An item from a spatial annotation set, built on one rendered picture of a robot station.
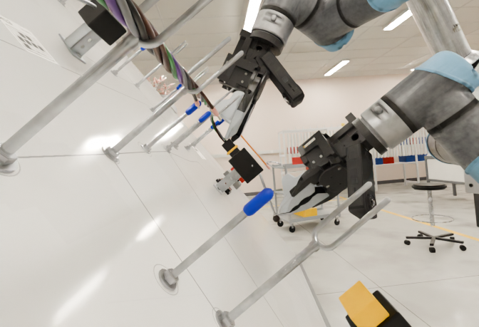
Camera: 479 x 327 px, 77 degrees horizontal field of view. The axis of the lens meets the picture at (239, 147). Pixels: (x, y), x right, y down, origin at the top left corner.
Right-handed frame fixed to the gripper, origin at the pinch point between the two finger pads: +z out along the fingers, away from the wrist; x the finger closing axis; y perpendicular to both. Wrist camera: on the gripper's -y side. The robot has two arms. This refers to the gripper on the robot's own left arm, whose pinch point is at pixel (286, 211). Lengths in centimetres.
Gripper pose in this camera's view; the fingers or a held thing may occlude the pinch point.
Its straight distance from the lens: 56.6
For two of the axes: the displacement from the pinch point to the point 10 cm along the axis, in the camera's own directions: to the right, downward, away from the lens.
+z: -6.9, 6.3, 3.5
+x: -6.9, -4.2, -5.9
